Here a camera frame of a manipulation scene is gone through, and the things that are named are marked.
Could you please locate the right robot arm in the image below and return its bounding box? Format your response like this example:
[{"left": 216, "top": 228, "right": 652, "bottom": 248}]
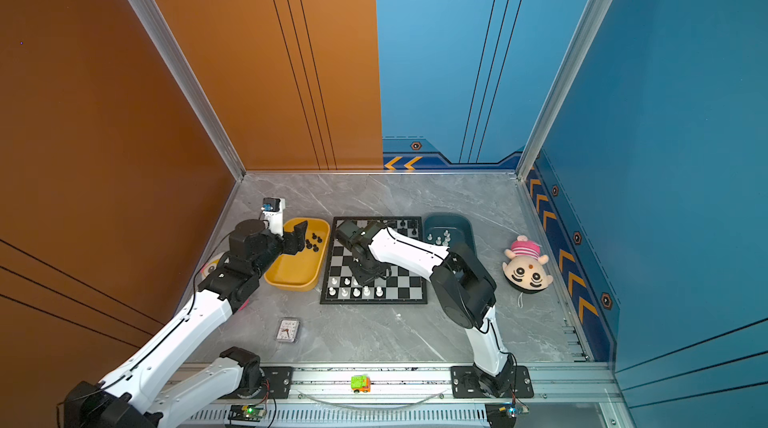
[{"left": 335, "top": 221, "right": 519, "bottom": 398}]

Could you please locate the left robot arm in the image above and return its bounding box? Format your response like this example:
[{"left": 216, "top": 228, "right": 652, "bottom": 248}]
[{"left": 56, "top": 219, "right": 308, "bottom": 427}]

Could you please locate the left green circuit board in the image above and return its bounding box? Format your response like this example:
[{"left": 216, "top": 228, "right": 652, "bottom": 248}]
[{"left": 227, "top": 405, "right": 269, "bottom": 425}]

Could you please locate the green circuit board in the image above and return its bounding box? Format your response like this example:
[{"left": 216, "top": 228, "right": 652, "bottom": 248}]
[
  {"left": 227, "top": 405, "right": 269, "bottom": 425},
  {"left": 484, "top": 402, "right": 529, "bottom": 428}
]

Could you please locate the right green circuit board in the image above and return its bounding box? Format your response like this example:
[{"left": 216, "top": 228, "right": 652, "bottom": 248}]
[{"left": 484, "top": 402, "right": 529, "bottom": 428}]

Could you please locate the yellow plastic tray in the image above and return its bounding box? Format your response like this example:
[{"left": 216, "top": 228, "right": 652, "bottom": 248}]
[{"left": 265, "top": 218, "right": 331, "bottom": 292}]

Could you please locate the black white chessboard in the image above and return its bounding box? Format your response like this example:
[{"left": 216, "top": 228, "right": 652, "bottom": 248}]
[{"left": 319, "top": 216, "right": 428, "bottom": 306}]

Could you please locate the small clear alarm clock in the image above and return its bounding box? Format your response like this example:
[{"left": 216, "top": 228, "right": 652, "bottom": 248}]
[{"left": 275, "top": 318, "right": 300, "bottom": 343}]

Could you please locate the pink green plush toy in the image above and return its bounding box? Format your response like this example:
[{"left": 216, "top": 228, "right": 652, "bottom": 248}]
[{"left": 199, "top": 252, "right": 224, "bottom": 280}]

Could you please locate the dark teal plastic tray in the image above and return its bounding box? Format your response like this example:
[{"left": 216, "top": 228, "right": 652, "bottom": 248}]
[{"left": 422, "top": 213, "right": 476, "bottom": 253}]

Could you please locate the green orange toy car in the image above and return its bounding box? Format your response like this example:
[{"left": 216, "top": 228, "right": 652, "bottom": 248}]
[{"left": 349, "top": 375, "right": 371, "bottom": 393}]

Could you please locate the pink plush pig toy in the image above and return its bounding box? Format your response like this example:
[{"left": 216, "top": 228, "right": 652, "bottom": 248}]
[{"left": 502, "top": 235, "right": 554, "bottom": 294}]

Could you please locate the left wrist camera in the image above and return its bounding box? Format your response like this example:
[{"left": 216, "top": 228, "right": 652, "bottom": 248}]
[{"left": 261, "top": 197, "right": 286, "bottom": 237}]

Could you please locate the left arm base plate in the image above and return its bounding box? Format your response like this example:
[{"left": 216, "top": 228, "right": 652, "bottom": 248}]
[{"left": 221, "top": 366, "right": 294, "bottom": 401}]

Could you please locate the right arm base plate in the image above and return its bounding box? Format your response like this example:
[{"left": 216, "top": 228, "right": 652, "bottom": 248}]
[{"left": 450, "top": 364, "right": 535, "bottom": 399}]

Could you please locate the aluminium front rail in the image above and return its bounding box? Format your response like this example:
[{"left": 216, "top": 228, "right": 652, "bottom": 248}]
[{"left": 119, "top": 361, "right": 625, "bottom": 404}]

